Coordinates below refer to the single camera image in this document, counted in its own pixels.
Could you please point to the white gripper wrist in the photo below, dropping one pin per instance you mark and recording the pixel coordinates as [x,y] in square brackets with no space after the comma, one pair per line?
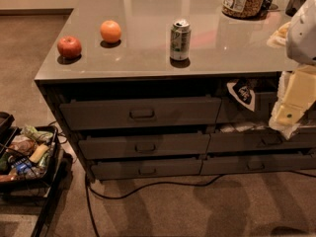
[302,39]

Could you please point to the grey drawer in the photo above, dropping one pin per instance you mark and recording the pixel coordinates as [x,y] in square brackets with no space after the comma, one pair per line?
[81,115]
[144,145]
[256,140]
[243,164]
[146,169]
[232,111]

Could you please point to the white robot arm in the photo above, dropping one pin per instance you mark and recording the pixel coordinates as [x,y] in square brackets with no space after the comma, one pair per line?
[300,39]

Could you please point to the dark grey drawer cabinet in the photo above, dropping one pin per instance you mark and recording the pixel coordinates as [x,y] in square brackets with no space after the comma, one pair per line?
[139,65]

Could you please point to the black white snack bag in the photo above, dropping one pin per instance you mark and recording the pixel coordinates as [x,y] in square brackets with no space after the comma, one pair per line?
[241,91]

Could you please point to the green white soda can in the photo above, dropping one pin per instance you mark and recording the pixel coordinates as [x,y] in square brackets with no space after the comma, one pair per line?
[180,40]

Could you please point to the orange fruit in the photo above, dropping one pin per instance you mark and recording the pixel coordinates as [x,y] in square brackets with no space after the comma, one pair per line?
[110,31]

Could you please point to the red apple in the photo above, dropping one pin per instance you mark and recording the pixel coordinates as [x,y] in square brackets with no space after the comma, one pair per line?
[69,47]

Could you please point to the green snack bag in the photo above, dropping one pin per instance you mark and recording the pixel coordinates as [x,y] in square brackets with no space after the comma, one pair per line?
[36,135]

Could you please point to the yellow snack bar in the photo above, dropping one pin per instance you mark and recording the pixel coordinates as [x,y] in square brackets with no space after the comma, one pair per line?
[36,156]

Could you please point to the black bin of snacks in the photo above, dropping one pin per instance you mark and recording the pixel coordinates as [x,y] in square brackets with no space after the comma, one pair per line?
[15,146]

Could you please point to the blue snack packet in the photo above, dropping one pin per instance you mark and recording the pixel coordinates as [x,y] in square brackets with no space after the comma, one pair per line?
[22,166]

